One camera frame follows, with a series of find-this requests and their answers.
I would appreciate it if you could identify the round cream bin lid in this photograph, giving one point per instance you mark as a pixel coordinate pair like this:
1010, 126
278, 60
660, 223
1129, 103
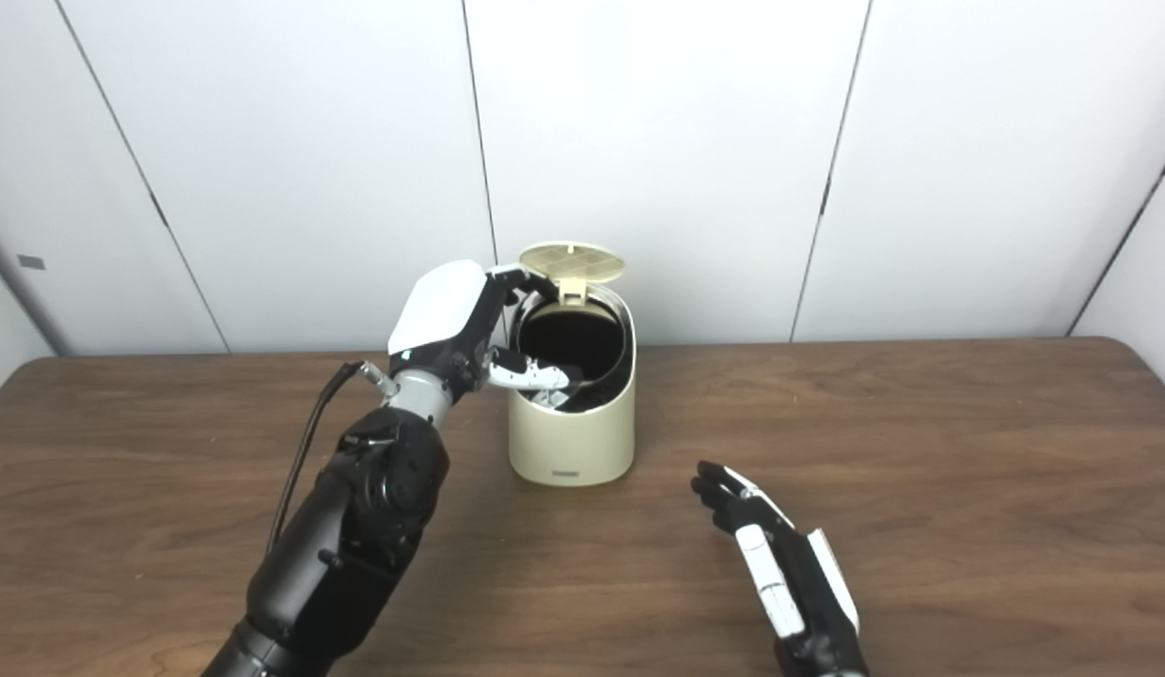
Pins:
573, 260

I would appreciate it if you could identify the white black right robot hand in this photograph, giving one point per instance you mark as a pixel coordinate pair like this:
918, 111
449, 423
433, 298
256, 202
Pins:
798, 592

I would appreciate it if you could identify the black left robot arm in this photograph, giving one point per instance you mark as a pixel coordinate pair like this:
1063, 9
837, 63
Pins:
347, 545

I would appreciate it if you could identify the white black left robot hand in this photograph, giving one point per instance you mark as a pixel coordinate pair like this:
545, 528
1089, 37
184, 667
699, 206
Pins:
436, 310

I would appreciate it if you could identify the cream-colored bin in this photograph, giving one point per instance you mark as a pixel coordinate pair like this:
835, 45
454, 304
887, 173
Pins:
573, 437

